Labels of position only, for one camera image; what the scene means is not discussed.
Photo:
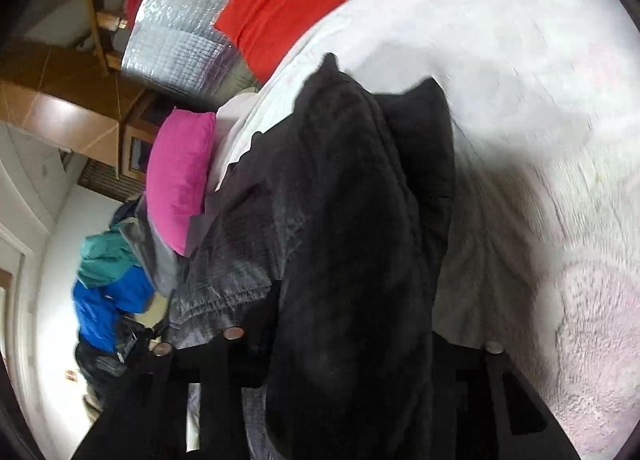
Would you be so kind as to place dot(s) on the red pillow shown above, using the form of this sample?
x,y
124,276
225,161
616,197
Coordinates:
x,y
285,5

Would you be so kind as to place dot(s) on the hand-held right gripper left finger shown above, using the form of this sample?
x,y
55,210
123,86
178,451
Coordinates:
x,y
215,380

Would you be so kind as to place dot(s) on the teal garment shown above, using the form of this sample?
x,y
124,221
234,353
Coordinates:
x,y
107,257

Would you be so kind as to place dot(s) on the grey garment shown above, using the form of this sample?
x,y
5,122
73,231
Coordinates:
x,y
150,250

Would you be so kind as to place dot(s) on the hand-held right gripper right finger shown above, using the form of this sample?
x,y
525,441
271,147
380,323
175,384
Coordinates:
x,y
477,415

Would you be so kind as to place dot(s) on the pink pillow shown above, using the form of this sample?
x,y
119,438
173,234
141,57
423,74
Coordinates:
x,y
180,180

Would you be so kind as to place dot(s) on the blue jacket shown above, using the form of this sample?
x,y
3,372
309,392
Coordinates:
x,y
107,305

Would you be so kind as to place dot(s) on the black quilted jacket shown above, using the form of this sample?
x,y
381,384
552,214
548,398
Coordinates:
x,y
350,265

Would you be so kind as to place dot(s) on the wooden ladder frame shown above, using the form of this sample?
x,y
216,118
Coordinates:
x,y
105,15

